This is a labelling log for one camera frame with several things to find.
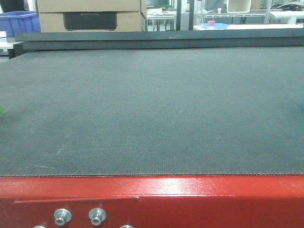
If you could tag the red block on blue tray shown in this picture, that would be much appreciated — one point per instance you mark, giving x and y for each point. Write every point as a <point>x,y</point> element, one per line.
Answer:
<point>211,22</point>

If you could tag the silver bolt right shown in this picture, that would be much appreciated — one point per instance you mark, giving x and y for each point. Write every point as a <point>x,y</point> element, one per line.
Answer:
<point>97,216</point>

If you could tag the silver bolt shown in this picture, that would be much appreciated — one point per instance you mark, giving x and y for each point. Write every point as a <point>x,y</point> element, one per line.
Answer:
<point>62,216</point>
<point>97,216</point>

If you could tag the silver bolt left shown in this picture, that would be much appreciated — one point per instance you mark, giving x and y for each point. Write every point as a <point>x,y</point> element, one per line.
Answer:
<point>62,216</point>

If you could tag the cardboard box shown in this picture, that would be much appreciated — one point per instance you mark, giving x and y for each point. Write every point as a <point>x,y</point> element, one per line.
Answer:
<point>91,15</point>

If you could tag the blue plastic crate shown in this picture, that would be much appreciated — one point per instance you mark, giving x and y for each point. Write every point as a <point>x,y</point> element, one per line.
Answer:
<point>19,22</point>

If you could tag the red conveyor frame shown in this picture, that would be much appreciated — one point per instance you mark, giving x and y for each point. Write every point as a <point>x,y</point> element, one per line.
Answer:
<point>155,201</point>

